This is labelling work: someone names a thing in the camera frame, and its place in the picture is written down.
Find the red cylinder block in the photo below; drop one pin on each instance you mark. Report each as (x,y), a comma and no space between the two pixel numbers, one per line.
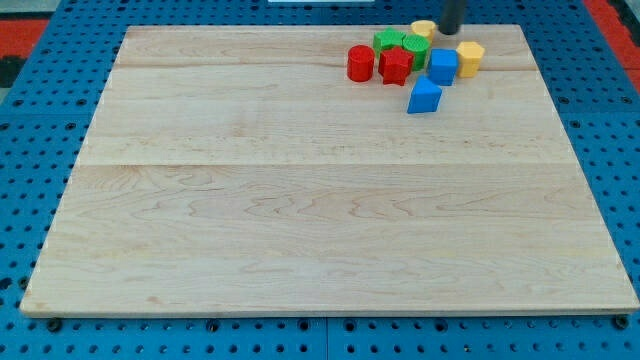
(360,63)

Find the blue cube block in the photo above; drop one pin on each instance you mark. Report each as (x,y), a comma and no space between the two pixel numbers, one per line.
(442,66)

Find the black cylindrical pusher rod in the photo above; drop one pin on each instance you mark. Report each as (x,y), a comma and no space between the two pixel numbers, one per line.
(452,16)

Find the red star block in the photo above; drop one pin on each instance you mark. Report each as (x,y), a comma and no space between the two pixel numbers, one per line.
(395,65)

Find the blue triangle block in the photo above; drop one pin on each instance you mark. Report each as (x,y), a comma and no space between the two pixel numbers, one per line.
(425,96)

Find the green star block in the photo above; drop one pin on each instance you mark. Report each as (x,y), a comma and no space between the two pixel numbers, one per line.
(387,39)

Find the green circle block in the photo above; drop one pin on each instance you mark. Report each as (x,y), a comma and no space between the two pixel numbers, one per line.
(419,46)

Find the light wooden board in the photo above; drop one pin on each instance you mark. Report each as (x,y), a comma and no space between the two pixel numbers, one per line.
(235,171)

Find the yellow hexagon block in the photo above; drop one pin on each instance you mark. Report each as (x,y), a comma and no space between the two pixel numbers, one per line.
(470,55)

